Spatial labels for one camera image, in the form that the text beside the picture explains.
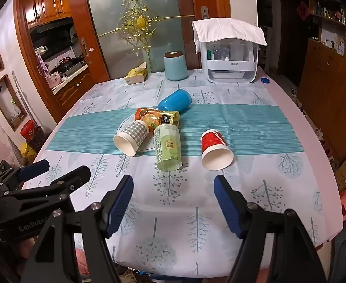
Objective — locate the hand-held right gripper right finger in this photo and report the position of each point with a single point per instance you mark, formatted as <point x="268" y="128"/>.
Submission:
<point x="226" y="206"/>

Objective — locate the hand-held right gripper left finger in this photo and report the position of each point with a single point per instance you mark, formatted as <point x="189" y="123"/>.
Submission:
<point x="118" y="206"/>

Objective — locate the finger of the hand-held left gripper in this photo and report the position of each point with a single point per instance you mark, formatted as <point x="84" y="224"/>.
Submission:
<point x="34" y="169"/>
<point x="74" y="178"/>

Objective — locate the red paper cup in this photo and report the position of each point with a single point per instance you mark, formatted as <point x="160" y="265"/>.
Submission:
<point x="215" y="144"/>

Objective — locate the grey checked paper cup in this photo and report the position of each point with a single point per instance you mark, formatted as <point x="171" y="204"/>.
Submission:
<point x="133" y="134"/>

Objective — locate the green printed cup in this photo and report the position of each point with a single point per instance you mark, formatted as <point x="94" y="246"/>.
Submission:
<point x="167" y="147"/>

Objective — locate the orange printed cup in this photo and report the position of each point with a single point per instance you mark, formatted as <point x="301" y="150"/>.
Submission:
<point x="158" y="117"/>

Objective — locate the blue plastic cup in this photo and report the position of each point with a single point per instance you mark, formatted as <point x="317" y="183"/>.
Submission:
<point x="175" y="100"/>

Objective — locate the yellow bag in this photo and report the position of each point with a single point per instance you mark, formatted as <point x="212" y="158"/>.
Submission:
<point x="27" y="150"/>

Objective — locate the tree print tablecloth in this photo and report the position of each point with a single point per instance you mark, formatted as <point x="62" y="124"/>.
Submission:
<point x="190" y="212"/>

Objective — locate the red round tin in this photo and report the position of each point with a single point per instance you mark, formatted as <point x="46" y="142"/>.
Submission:
<point x="30" y="129"/>

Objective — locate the wooden kitchen counter cabinet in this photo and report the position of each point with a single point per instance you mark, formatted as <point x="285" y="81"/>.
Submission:
<point x="72" y="88"/>

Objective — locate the pink hanging cloth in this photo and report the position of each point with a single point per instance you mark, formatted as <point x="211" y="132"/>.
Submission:
<point x="42" y="64"/>

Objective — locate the yellow tissue box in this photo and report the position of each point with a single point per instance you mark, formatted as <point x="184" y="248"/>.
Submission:
<point x="136" y="75"/>

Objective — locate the small blue lid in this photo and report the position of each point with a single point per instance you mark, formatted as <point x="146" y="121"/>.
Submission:
<point x="265" y="80"/>

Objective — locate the white storage organiser box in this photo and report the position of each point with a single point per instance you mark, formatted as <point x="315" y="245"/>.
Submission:
<point x="232" y="70"/>

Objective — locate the black range hood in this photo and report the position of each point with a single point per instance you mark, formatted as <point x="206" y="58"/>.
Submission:
<point x="52" y="25"/>

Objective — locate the light blue canister brown lid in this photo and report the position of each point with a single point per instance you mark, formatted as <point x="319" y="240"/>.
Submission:
<point x="176" y="67"/>

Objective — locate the glass door with gold ornament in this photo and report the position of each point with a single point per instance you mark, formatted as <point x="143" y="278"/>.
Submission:
<point x="161" y="35"/>

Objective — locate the white cloth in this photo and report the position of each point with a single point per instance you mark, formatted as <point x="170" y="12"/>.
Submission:
<point x="227" y="31"/>

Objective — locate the grey door lock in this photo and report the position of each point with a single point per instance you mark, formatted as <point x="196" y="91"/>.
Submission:
<point x="204" y="13"/>

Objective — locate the wooden shelf with items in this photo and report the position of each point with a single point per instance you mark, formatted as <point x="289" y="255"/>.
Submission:
<point x="326" y="6"/>

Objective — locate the wooden kitchen wall cabinets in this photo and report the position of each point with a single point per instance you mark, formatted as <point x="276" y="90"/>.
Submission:
<point x="46" y="4"/>

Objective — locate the red wall decoration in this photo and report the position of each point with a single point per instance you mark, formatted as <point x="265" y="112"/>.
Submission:
<point x="302" y="10"/>

